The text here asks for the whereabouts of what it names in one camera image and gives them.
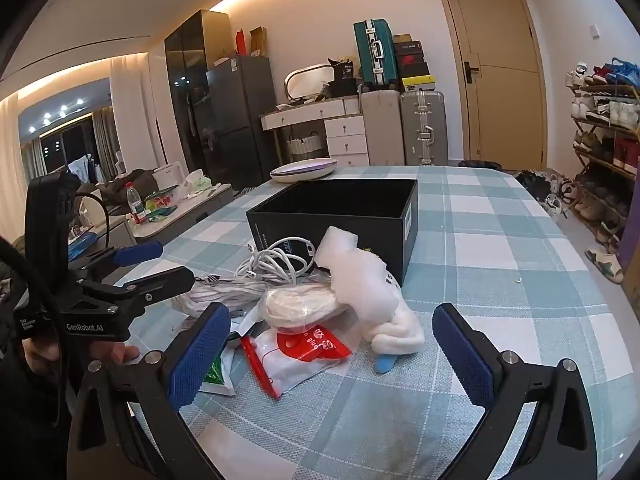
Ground hanging light blue shirt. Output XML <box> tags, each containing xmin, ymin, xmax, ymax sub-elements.
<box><xmin>67</xmin><ymin>155</ymin><xmax>101</xmax><ymax>184</ymax></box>

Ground bag of white cables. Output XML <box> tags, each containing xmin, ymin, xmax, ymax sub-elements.
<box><xmin>172</xmin><ymin>277</ymin><xmax>273</xmax><ymax>318</ymax></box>

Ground red and green snack bag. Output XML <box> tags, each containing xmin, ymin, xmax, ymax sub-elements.
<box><xmin>145</xmin><ymin>187</ymin><xmax>178</xmax><ymax>213</ymax></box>

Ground white dressing table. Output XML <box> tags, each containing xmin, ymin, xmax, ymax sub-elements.
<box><xmin>260</xmin><ymin>96</ymin><xmax>368</xmax><ymax>166</ymax></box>

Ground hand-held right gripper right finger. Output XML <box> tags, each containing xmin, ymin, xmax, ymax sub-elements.
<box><xmin>432</xmin><ymin>302</ymin><xmax>598</xmax><ymax>480</ymax></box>

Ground dark clothes heap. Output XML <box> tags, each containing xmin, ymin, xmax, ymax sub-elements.
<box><xmin>97</xmin><ymin>169</ymin><xmax>161</xmax><ymax>206</ymax></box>

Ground clear bag of white cord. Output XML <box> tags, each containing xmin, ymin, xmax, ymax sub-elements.
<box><xmin>257</xmin><ymin>282</ymin><xmax>351</xmax><ymax>333</ymax></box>

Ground green and white tissue pack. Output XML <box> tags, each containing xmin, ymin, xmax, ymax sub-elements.
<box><xmin>182</xmin><ymin>170</ymin><xmax>216</xmax><ymax>196</ymax></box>

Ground beige door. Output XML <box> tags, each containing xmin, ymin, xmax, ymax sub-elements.
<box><xmin>432</xmin><ymin>0</ymin><xmax>548</xmax><ymax>166</ymax></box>

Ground purple and white plate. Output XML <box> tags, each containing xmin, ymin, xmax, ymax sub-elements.
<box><xmin>270</xmin><ymin>157</ymin><xmax>338</xmax><ymax>183</ymax></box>

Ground black and red shoe box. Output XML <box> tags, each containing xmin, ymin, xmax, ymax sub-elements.
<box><xmin>394</xmin><ymin>41</ymin><xmax>427</xmax><ymax>78</ymax></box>

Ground beige suitcase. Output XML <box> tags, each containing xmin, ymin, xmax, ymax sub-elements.
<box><xmin>360</xmin><ymin>90</ymin><xmax>403</xmax><ymax>167</ymax></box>

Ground white kettle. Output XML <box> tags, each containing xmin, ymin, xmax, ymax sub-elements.
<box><xmin>151</xmin><ymin>161</ymin><xmax>187</xmax><ymax>191</ymax></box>

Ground beige slipper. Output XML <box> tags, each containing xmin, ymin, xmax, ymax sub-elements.
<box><xmin>585</xmin><ymin>247</ymin><xmax>626</xmax><ymax>283</ymax></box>

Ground teal suitcase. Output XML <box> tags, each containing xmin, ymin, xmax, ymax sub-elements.
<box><xmin>353</xmin><ymin>19</ymin><xmax>399</xmax><ymax>88</ymax></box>

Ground green and white packet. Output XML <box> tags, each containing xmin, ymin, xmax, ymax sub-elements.
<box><xmin>197</xmin><ymin>332</ymin><xmax>238</xmax><ymax>397</ymax></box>

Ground white bubble wrap bundle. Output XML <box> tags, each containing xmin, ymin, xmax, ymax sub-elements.
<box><xmin>314</xmin><ymin>226</ymin><xmax>425</xmax><ymax>357</ymax></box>

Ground tall dark cabinet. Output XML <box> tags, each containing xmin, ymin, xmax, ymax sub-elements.
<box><xmin>164</xmin><ymin>9</ymin><xmax>233</xmax><ymax>181</ymax></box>

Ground person's left hand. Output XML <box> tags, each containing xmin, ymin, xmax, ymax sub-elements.
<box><xmin>25</xmin><ymin>342</ymin><xmax>142</xmax><ymax>376</ymax></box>

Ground red and white plastic bag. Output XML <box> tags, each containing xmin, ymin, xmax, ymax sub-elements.
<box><xmin>240</xmin><ymin>322</ymin><xmax>353</xmax><ymax>401</ymax></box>

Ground small blue item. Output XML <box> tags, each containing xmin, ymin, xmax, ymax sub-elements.
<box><xmin>372</xmin><ymin>352</ymin><xmax>401</xmax><ymax>375</ymax></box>

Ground white woven basket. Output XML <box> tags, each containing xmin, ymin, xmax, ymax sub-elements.
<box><xmin>286</xmin><ymin>132</ymin><xmax>327</xmax><ymax>158</ymax></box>

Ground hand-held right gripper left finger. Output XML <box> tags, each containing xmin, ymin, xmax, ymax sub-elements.
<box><xmin>67</xmin><ymin>302</ymin><xmax>232</xmax><ymax>480</ymax></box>

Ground black cardboard box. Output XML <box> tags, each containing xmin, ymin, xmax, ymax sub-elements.
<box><xmin>246</xmin><ymin>178</ymin><xmax>419</xmax><ymax>287</ymax></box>

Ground rows of shoes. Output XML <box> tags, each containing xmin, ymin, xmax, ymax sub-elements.
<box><xmin>566</xmin><ymin>57</ymin><xmax>640</xmax><ymax>246</ymax></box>

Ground thin black cable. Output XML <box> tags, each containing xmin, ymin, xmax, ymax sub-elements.
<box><xmin>75</xmin><ymin>192</ymin><xmax>112</xmax><ymax>251</ymax></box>

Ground thick black cable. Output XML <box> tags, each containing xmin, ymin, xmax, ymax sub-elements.
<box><xmin>0</xmin><ymin>237</ymin><xmax>68</xmax><ymax>401</ymax></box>

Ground dark grey fridge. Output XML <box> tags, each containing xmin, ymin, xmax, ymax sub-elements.
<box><xmin>206</xmin><ymin>55</ymin><xmax>277</xmax><ymax>191</ymax></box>

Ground silver suitcase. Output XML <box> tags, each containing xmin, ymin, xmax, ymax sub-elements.
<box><xmin>400</xmin><ymin>91</ymin><xmax>448</xmax><ymax>166</ymax></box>

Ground wooden shoe rack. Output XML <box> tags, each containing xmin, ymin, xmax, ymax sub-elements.
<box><xmin>570</xmin><ymin>60</ymin><xmax>640</xmax><ymax>271</ymax></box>

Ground plastic water bottle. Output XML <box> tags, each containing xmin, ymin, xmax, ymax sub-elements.
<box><xmin>125</xmin><ymin>182</ymin><xmax>147</xmax><ymax>225</ymax></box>

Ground pile of shoes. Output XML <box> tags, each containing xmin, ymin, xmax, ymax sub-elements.
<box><xmin>515</xmin><ymin>167</ymin><xmax>576</xmax><ymax>218</ymax></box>

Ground low grey side cabinet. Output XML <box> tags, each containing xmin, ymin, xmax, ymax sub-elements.
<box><xmin>125</xmin><ymin>182</ymin><xmax>233</xmax><ymax>243</ymax></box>

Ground white charging cable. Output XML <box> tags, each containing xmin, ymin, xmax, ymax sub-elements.
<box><xmin>236</xmin><ymin>235</ymin><xmax>321</xmax><ymax>286</ymax></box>

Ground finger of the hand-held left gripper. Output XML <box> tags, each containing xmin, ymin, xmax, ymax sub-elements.
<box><xmin>80</xmin><ymin>266</ymin><xmax>196</xmax><ymax>311</ymax></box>
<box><xmin>67</xmin><ymin>241</ymin><xmax>165</xmax><ymax>281</ymax></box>

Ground oval mirror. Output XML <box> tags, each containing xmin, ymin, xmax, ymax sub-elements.
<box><xmin>285</xmin><ymin>63</ymin><xmax>337</xmax><ymax>101</ymax></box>

